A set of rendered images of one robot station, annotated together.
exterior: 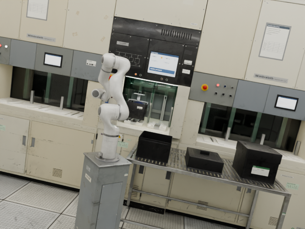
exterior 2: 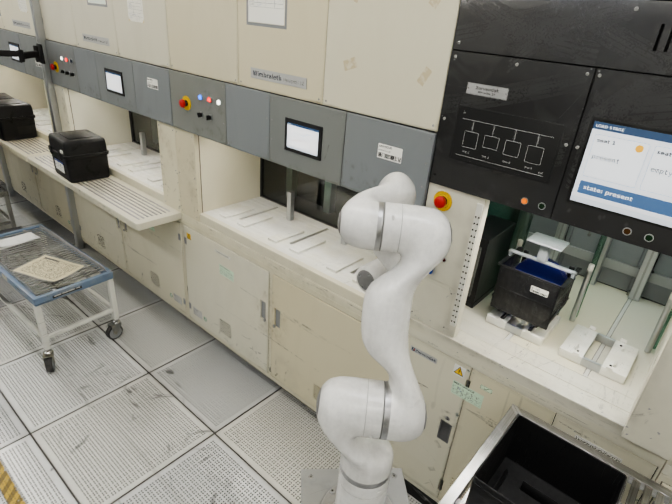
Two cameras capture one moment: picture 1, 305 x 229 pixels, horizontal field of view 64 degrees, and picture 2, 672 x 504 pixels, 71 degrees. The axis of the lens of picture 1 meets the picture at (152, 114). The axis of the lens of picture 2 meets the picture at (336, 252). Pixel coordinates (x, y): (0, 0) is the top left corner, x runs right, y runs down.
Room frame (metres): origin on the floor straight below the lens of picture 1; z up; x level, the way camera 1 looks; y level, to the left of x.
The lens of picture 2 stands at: (1.12, -0.04, 1.87)
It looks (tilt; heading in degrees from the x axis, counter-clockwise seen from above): 27 degrees down; 34
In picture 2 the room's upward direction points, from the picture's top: 5 degrees clockwise
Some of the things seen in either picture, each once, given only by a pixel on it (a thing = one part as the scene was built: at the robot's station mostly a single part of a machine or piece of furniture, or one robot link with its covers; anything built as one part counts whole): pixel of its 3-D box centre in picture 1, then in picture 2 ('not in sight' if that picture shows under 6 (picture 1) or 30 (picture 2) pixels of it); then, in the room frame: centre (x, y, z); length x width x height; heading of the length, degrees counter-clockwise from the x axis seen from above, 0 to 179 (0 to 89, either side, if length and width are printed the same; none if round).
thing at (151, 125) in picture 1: (157, 125); (598, 350); (2.77, -0.08, 0.89); 0.22 x 0.21 x 0.04; 175
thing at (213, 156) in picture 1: (203, 158); not in sight; (2.05, -0.51, 0.83); 0.29 x 0.29 x 0.13; 88
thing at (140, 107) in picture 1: (137, 107); (535, 279); (2.80, 0.19, 1.06); 0.24 x 0.20 x 0.32; 85
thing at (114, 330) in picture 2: not in sight; (49, 287); (2.16, 2.73, 0.24); 0.97 x 0.52 x 0.48; 88
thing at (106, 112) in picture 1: (109, 119); (356, 426); (1.79, 0.31, 1.07); 0.19 x 0.12 x 0.24; 121
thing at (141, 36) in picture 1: (145, 114); (567, 297); (2.91, 0.08, 0.98); 0.95 x 0.88 x 1.95; 175
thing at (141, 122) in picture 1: (134, 121); (523, 317); (2.80, 0.19, 0.89); 0.22 x 0.21 x 0.04; 175
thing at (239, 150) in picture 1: (255, 161); not in sight; (2.04, -0.95, 0.89); 0.29 x 0.29 x 0.25; 89
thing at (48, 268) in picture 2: not in sight; (49, 267); (2.12, 2.55, 0.47); 0.31 x 0.23 x 0.02; 107
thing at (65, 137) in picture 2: not in sight; (79, 155); (2.60, 2.97, 0.93); 0.30 x 0.28 x 0.26; 82
